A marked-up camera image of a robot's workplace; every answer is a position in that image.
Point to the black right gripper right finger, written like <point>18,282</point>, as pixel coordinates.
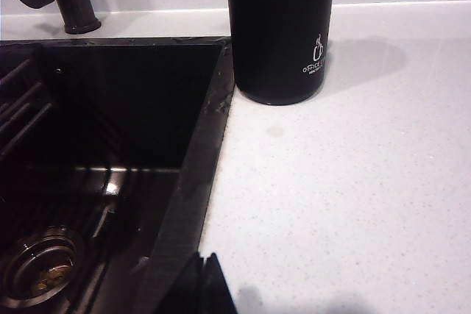
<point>219,292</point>

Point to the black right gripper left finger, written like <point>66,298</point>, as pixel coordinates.
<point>184,292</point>

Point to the black steel-rimmed mug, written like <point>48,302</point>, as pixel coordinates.
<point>276,34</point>

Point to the round metal sink drain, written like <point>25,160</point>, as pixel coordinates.
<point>40,270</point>

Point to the black undermount kitchen sink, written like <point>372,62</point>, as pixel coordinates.
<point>147,115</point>

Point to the black roll-up drying rack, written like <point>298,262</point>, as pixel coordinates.
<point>22,108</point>

